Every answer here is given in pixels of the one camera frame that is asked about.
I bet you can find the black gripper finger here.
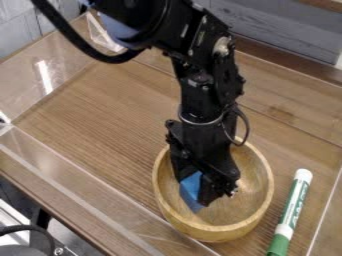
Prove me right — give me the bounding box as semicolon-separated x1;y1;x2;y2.
197;173;233;207
170;152;200;192

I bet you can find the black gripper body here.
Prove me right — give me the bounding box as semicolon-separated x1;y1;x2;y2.
164;114;244;201

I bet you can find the blue foam block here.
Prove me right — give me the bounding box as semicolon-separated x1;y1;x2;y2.
179;171;204;213

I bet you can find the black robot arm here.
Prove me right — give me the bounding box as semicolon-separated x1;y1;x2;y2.
80;0;245;208

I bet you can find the brown wooden bowl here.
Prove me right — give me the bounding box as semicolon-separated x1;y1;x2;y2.
152;142;275;243

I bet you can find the green white marker pen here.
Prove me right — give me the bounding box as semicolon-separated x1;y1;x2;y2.
265;168;312;256

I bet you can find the clear acrylic front wall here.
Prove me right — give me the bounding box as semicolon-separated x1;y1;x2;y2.
0;123;219;256

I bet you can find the black metal base plate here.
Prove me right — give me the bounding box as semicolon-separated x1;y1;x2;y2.
29;232;82;256

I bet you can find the clear acrylic corner bracket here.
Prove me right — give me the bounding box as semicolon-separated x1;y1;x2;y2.
85;12;125;53

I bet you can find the black cable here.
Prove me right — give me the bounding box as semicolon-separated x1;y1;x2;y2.
0;223;57;256

